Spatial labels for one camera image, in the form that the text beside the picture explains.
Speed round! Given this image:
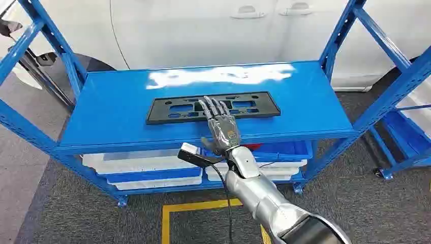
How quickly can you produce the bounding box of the blue plastic bin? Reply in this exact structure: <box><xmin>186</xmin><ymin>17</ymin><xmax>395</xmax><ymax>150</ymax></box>
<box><xmin>104</xmin><ymin>167</ymin><xmax>203</xmax><ymax>185</ymax></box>
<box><xmin>202</xmin><ymin>140</ymin><xmax>314</xmax><ymax>161</ymax></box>

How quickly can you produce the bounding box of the white car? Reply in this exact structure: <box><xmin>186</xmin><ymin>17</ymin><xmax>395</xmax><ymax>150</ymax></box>
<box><xmin>0</xmin><ymin>0</ymin><xmax>431</xmax><ymax>92</ymax></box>

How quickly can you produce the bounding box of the white car door handle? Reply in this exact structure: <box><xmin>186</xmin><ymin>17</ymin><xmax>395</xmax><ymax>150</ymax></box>
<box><xmin>279</xmin><ymin>2</ymin><xmax>313</xmax><ymax>16</ymax></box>
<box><xmin>230</xmin><ymin>5</ymin><xmax>267</xmax><ymax>19</ymax></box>

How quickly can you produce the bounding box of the blue metal shelf rack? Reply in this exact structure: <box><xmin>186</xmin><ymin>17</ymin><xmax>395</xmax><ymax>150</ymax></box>
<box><xmin>370</xmin><ymin>104</ymin><xmax>431</xmax><ymax>181</ymax></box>
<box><xmin>0</xmin><ymin>0</ymin><xmax>431</xmax><ymax>208</ymax></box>

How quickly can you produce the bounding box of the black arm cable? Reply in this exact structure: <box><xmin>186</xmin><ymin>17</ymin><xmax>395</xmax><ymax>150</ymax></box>
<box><xmin>211</xmin><ymin>164</ymin><xmax>234</xmax><ymax>244</ymax></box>

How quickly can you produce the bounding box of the black plastic plate bracket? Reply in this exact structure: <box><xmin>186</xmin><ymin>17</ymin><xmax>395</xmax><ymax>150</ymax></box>
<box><xmin>145</xmin><ymin>90</ymin><xmax>282</xmax><ymax>126</ymax></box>

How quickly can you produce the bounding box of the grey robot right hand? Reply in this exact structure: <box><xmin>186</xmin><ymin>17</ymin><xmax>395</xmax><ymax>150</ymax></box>
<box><xmin>198</xmin><ymin>96</ymin><xmax>242</xmax><ymax>156</ymax></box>

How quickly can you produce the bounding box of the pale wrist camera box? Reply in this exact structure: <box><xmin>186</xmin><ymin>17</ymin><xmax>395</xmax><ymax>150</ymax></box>
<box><xmin>177</xmin><ymin>142</ymin><xmax>220</xmax><ymax>169</ymax></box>

